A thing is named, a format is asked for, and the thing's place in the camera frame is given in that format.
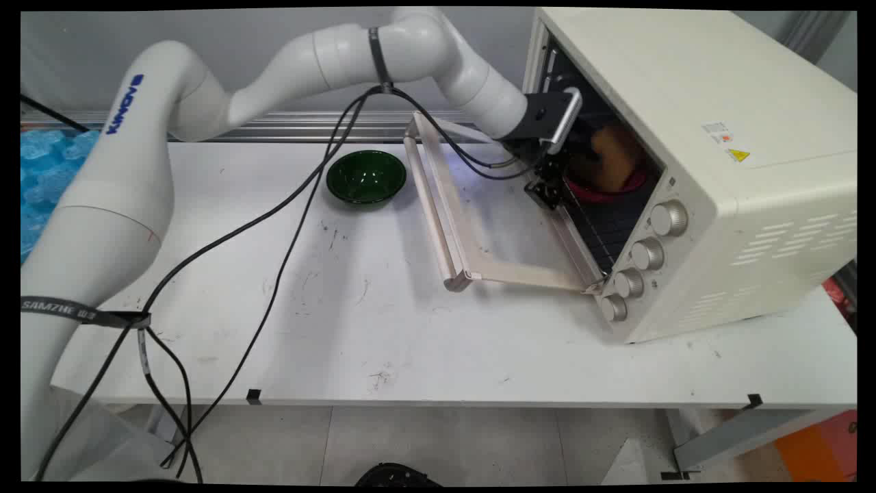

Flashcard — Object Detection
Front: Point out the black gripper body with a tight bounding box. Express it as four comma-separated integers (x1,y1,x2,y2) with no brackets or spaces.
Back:
503,92,570,181

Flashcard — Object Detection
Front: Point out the yellow-brown bread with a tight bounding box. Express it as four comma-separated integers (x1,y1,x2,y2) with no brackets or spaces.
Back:
590,125,643,192

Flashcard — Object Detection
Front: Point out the cream toaster oven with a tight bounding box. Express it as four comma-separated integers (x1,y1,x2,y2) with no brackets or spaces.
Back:
524,8,858,344

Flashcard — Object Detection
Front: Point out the dark green bowl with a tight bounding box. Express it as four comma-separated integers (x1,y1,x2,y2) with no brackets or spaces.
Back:
326,150,408,206

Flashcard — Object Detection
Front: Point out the red object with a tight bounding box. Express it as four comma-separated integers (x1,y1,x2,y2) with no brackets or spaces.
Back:
821,277,857,320

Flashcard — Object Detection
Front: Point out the grey table leg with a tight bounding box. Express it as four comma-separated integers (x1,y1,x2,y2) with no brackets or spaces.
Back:
660,409,816,480

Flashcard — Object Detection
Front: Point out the black round object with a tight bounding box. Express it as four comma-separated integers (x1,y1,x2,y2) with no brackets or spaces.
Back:
355,463,443,488

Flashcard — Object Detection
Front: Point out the orange box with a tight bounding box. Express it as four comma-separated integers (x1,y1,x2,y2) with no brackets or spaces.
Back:
773,409,858,481

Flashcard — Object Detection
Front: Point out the blue bubble wrap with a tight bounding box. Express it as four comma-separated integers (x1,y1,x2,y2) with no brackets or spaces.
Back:
21,127,102,264

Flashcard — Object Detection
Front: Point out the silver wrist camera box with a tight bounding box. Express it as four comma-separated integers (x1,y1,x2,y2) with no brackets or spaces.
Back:
547,88,584,155

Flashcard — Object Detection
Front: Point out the metal wire oven rack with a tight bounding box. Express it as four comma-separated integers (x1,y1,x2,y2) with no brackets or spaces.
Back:
565,192,634,275

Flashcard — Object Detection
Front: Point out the thin black cable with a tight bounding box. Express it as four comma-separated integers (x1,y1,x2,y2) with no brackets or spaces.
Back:
140,327,204,483

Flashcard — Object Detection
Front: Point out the black printed velcro strap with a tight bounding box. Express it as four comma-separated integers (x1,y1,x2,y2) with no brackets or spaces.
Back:
21,296,152,330

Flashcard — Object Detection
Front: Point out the black background cable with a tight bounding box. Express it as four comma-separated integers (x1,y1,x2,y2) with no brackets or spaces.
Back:
21,94,90,132

